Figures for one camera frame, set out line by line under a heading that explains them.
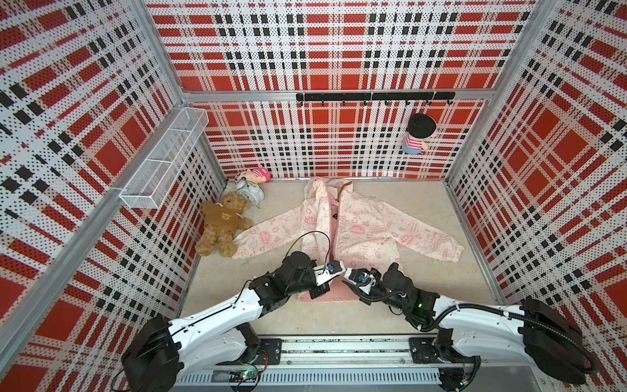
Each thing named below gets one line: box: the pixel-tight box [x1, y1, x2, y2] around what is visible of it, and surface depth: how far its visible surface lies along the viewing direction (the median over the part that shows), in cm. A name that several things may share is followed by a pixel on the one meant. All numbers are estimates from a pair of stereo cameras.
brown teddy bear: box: [195, 191, 253, 258], surface depth 99 cm
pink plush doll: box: [234, 167, 272, 185], surface depth 118 cm
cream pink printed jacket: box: [233, 178, 465, 302], surface depth 100 cm
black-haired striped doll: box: [401, 112, 437, 156], surface depth 97 cm
